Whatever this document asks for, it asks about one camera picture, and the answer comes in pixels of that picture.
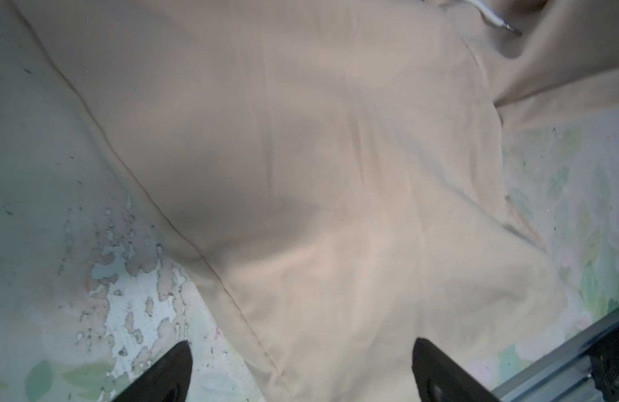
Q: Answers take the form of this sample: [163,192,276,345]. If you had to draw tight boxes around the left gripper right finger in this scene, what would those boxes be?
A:
[412,338,500,402]

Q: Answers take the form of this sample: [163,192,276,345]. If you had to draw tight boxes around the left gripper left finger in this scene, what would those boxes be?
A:
[113,341,193,402]

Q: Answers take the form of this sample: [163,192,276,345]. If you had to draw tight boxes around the beige shorts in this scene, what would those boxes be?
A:
[16,1,619,401]

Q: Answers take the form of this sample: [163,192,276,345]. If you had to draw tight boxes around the aluminium front rail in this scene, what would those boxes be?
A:
[492,308,619,402]

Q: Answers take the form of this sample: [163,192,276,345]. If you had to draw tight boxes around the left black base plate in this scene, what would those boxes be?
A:
[589,327,619,401]

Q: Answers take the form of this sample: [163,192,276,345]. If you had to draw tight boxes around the white drawstring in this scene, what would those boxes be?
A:
[463,0,522,37]

